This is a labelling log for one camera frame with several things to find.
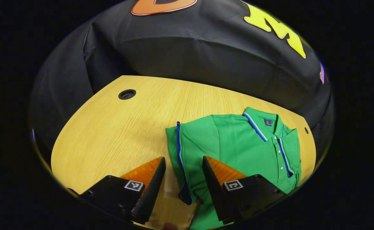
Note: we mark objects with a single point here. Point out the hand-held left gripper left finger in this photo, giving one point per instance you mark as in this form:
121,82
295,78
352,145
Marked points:
151,195

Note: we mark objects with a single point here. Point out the black backdrop cloth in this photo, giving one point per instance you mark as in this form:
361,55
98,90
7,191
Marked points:
190,57

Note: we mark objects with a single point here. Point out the green T-shirt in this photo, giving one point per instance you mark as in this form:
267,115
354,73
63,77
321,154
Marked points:
238,143

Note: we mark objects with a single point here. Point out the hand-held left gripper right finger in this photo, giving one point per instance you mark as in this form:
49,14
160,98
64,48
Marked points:
214,191

